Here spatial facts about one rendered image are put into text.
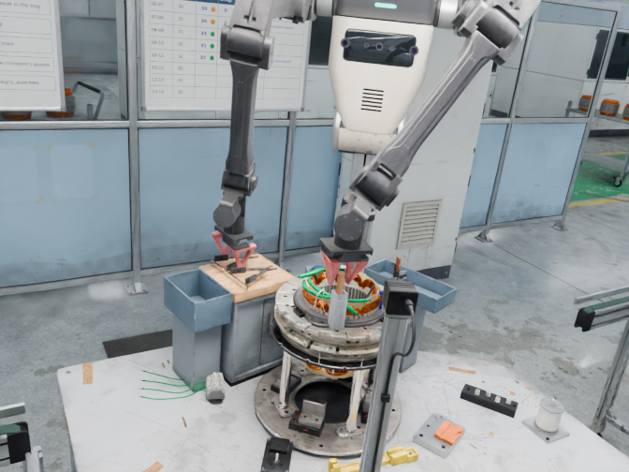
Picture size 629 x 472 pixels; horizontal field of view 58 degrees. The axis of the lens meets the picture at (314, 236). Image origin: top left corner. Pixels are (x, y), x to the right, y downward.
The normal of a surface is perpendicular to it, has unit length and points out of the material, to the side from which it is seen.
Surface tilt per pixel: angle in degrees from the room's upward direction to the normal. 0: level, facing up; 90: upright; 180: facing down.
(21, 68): 90
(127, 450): 0
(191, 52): 90
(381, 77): 90
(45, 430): 0
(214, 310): 90
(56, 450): 0
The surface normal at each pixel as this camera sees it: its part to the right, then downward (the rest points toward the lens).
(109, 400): 0.10, -0.92
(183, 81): 0.48, 0.37
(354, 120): -0.14, 0.36
